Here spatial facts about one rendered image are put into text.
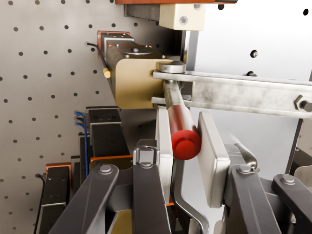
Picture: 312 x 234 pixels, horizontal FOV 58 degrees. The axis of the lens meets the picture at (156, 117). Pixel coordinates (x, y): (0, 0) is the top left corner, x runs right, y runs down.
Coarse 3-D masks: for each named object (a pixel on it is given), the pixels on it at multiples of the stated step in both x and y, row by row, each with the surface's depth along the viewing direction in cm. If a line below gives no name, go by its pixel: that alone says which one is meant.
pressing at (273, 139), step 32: (256, 0) 37; (288, 0) 38; (192, 32) 36; (224, 32) 37; (256, 32) 39; (288, 32) 40; (192, 64) 38; (224, 64) 39; (256, 64) 40; (288, 64) 42; (224, 128) 43; (256, 128) 44; (288, 128) 46; (192, 160) 44; (288, 160) 49; (192, 192) 46
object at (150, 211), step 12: (144, 156) 13; (156, 156) 13; (144, 168) 13; (156, 168) 13; (144, 180) 12; (156, 180) 12; (144, 192) 11; (156, 192) 11; (132, 204) 12; (144, 204) 11; (156, 204) 11; (132, 216) 12; (144, 216) 10; (156, 216) 10; (132, 228) 12; (144, 228) 9; (156, 228) 9; (168, 228) 10
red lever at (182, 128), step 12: (168, 84) 29; (168, 96) 26; (180, 96) 26; (168, 108) 24; (180, 108) 22; (180, 120) 19; (192, 120) 20; (180, 132) 18; (192, 132) 18; (180, 144) 18; (192, 144) 18; (180, 156) 18; (192, 156) 18
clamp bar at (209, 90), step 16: (176, 80) 30; (192, 80) 30; (208, 80) 30; (224, 80) 29; (240, 80) 29; (256, 80) 29; (272, 80) 30; (288, 80) 30; (160, 96) 32; (192, 96) 31; (208, 96) 30; (224, 96) 30; (240, 96) 30; (256, 96) 30; (272, 96) 29; (288, 96) 29; (304, 96) 28; (256, 112) 30; (272, 112) 30; (288, 112) 30; (304, 112) 29
